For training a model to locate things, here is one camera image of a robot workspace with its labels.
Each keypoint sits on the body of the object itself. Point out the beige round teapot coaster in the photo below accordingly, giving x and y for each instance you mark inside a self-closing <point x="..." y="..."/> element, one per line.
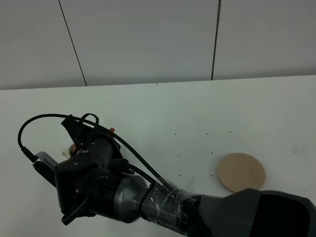
<point x="240" y="171"/>

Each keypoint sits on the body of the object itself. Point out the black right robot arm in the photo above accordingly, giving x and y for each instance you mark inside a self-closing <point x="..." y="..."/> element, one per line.
<point x="248" y="213"/>

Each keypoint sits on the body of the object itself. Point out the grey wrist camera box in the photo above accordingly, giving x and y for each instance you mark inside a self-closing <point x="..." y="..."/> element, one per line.
<point x="45" y="165"/>

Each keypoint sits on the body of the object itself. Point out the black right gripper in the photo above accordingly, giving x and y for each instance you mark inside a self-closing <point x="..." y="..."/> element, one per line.
<point x="85" y="185"/>

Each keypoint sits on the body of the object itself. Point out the brown clay teapot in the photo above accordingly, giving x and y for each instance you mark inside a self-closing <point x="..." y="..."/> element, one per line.
<point x="73" y="148"/>

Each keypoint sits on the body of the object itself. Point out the far white teacup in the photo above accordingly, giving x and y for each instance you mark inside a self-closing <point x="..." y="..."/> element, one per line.
<point x="65" y="153"/>

